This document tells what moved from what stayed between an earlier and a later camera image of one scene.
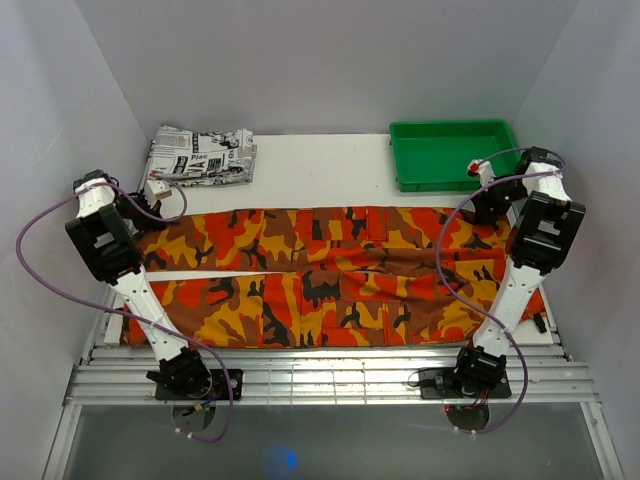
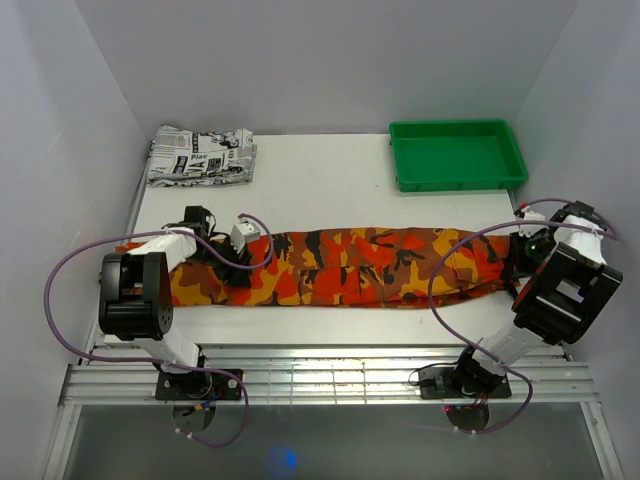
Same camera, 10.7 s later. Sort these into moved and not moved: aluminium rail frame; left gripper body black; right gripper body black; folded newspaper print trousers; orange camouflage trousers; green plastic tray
Moved: left gripper body black; orange camouflage trousers; right gripper body black
Not moved: aluminium rail frame; folded newspaper print trousers; green plastic tray
